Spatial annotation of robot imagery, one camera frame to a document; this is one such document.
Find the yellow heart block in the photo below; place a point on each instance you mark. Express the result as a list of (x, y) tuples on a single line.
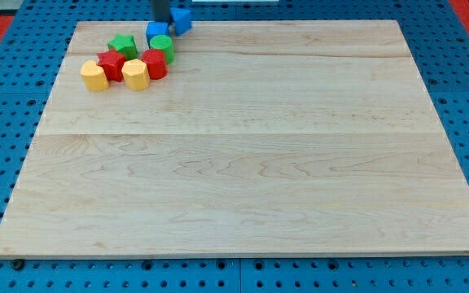
[(94, 76)]

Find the red star block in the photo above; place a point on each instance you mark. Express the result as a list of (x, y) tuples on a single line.
[(112, 62)]

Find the green star block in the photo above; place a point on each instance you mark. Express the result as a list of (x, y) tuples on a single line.
[(125, 45)]

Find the wooden board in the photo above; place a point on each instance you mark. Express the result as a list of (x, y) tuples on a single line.
[(266, 139)]

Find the red cylinder block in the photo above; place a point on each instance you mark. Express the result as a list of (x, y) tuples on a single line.
[(156, 64)]

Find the yellow hexagon block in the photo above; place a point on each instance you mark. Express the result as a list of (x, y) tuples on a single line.
[(136, 75)]

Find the green cylinder block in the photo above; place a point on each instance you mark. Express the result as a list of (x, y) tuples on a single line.
[(165, 44)]

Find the blue triangle block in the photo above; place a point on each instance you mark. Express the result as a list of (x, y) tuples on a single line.
[(182, 21)]

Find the blue cube block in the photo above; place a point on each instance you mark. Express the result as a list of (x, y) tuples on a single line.
[(155, 28)]

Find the dark cylindrical robot pusher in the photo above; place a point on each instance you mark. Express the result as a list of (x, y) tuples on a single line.
[(160, 10)]

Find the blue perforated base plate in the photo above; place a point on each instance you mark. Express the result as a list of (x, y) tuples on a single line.
[(30, 56)]

